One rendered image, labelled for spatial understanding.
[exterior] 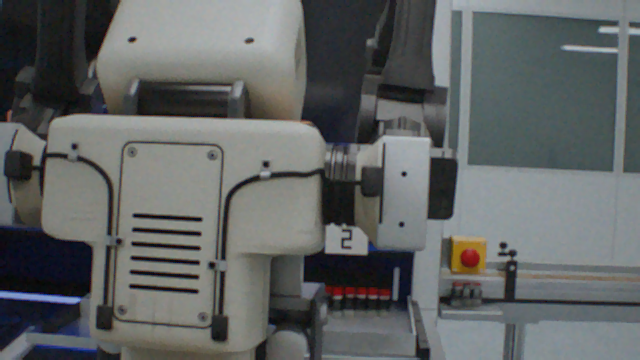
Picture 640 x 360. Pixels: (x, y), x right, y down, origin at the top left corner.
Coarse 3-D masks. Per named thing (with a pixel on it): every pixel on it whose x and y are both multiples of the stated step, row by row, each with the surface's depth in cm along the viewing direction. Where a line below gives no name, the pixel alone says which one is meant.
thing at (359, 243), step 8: (328, 232) 171; (336, 232) 171; (344, 232) 171; (352, 232) 171; (360, 232) 171; (328, 240) 171; (336, 240) 171; (352, 240) 171; (360, 240) 171; (328, 248) 171; (336, 248) 171; (352, 248) 171; (360, 248) 171
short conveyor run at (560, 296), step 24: (504, 264) 182; (528, 264) 182; (552, 264) 182; (576, 264) 181; (600, 264) 181; (624, 264) 181; (504, 288) 180; (528, 288) 180; (552, 288) 180; (576, 288) 179; (600, 288) 179; (624, 288) 179; (504, 312) 180; (528, 312) 180; (552, 312) 180; (576, 312) 180; (600, 312) 179; (624, 312) 179
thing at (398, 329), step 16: (336, 320) 157; (352, 320) 158; (368, 320) 158; (384, 320) 159; (400, 320) 159; (336, 336) 134; (352, 336) 134; (368, 336) 134; (384, 336) 134; (400, 336) 134; (352, 352) 134; (368, 352) 134; (384, 352) 134; (400, 352) 134
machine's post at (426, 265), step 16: (448, 0) 167; (448, 16) 167; (448, 32) 168; (448, 48) 168; (448, 64) 168; (448, 80) 168; (448, 96) 168; (448, 128) 169; (432, 224) 170; (432, 240) 170; (416, 256) 170; (432, 256) 170; (416, 272) 170; (432, 272) 170; (416, 288) 171; (432, 288) 170; (432, 304) 171
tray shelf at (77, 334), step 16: (400, 304) 176; (80, 320) 146; (432, 320) 161; (32, 336) 135; (48, 336) 135; (64, 336) 134; (80, 336) 135; (432, 336) 148; (336, 352) 134; (416, 352) 136; (432, 352) 136
